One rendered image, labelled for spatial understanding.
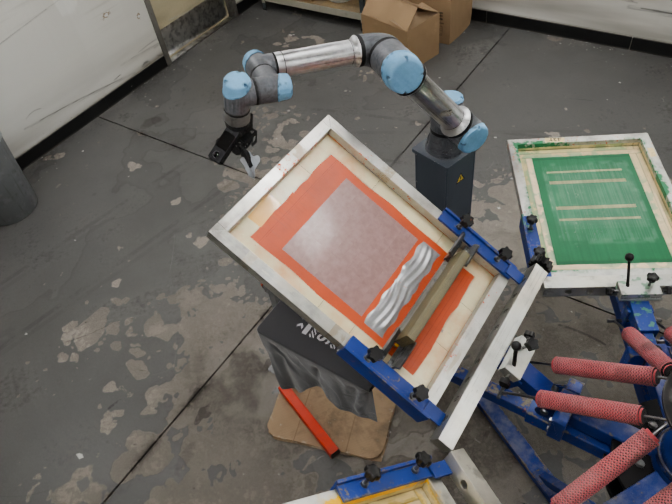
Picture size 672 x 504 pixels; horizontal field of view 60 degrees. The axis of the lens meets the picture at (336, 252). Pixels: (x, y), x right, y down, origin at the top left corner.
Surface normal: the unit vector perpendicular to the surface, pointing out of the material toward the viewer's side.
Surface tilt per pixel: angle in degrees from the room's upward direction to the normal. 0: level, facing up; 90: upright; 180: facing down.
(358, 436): 0
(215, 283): 0
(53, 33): 90
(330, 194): 32
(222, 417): 0
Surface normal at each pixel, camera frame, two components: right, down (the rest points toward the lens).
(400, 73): 0.29, 0.62
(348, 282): 0.34, -0.37
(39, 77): 0.83, 0.35
